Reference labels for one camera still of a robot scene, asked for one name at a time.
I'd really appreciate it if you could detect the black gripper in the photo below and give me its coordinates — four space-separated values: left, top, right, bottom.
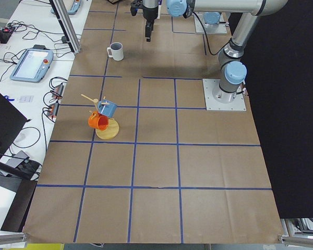
130 0 159 42

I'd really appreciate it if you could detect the white ceramic mug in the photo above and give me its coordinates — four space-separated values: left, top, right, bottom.
107 42 124 61

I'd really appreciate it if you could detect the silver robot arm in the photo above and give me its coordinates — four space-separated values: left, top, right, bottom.
166 1 287 104

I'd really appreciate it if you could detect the blue hanging mug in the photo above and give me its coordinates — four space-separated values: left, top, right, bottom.
98 99 117 118

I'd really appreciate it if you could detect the orange hanging mug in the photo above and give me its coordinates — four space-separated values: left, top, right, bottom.
88 111 109 131

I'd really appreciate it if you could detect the wooden mug tree stand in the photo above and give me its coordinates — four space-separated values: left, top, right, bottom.
81 94 119 140

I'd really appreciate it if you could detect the black power strip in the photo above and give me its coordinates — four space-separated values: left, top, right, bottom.
46 82 64 120

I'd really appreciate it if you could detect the blue teach pendant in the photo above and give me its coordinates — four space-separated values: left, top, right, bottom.
9 48 54 83

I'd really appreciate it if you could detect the black monitor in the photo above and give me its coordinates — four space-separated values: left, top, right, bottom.
0 93 27 159

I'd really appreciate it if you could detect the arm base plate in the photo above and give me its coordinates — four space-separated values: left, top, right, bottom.
194 12 227 35
202 79 246 111

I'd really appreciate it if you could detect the aluminium frame post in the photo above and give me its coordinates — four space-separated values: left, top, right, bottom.
49 0 81 55

